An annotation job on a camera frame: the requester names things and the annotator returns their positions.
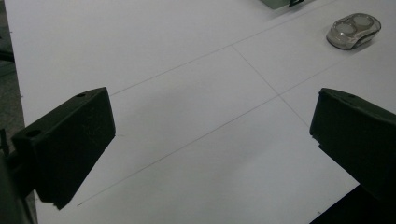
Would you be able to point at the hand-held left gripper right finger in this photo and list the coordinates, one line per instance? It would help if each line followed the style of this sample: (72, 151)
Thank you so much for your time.
(358, 137)

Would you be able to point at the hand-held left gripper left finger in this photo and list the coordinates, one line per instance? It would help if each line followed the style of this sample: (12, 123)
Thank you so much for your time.
(65, 146)

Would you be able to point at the clear oval earbud case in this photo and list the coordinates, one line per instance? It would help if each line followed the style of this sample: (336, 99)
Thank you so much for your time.
(353, 30)

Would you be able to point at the grey-green box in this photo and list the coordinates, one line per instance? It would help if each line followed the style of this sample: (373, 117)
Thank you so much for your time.
(281, 2)

